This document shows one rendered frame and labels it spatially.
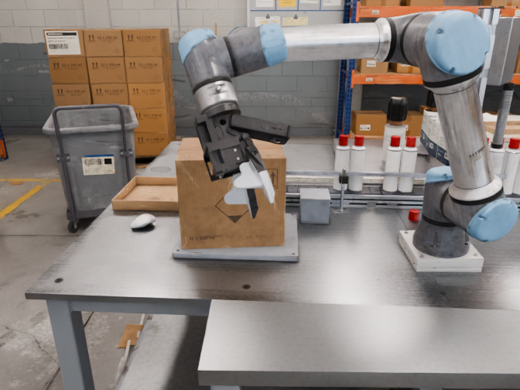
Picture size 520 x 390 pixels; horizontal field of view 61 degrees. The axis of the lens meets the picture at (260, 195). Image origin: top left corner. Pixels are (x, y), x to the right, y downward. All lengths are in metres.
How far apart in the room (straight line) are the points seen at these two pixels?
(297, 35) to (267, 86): 5.00
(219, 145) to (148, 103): 3.92
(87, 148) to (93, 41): 1.66
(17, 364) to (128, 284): 1.29
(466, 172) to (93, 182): 2.73
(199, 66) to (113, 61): 3.88
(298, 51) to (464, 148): 0.42
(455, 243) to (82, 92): 4.07
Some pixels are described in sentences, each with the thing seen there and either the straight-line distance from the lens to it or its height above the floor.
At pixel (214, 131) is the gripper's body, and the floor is 1.28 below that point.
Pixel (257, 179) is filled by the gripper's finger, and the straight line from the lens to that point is 0.73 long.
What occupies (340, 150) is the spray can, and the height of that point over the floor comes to 1.04.
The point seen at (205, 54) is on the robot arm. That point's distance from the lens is 0.83.
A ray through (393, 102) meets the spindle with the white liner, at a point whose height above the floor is 1.16.
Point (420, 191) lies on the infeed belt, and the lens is 1.72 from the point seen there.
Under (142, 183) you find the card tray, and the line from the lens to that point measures 1.88.
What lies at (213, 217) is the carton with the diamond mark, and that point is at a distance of 1.25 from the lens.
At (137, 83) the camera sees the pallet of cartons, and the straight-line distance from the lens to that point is 4.67.
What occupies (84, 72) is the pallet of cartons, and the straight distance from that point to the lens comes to 4.76.
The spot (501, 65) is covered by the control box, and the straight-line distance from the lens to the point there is 1.51.
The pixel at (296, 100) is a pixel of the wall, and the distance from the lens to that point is 6.02.
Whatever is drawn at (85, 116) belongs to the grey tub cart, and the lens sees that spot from 3.99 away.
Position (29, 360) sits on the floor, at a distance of 2.42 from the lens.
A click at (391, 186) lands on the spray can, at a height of 0.91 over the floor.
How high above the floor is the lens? 1.46
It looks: 22 degrees down
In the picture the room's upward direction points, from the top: straight up
